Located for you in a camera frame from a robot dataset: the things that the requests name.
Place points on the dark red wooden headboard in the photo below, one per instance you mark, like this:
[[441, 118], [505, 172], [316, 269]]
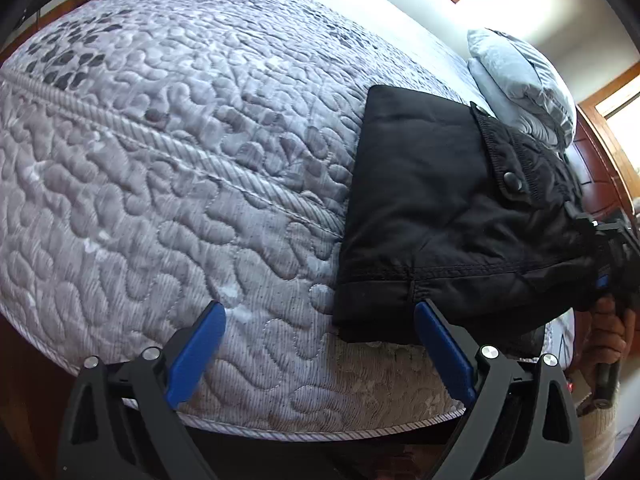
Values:
[[604, 171]]

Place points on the folded grey duvet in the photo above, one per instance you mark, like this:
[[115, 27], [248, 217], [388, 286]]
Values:
[[522, 87]]

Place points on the grey quilted mattress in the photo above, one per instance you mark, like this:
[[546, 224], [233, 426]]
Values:
[[157, 155]]

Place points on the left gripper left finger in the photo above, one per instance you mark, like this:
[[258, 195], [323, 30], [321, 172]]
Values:
[[121, 421]]

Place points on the side wooden framed window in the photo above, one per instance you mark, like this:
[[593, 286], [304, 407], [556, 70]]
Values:
[[613, 111]]

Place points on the person's right hand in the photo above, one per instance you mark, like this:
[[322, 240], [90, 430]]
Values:
[[608, 339]]

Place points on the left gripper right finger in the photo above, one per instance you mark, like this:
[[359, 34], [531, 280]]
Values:
[[519, 420]]

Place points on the black quilted pants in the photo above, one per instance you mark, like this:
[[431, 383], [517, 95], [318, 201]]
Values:
[[449, 205]]

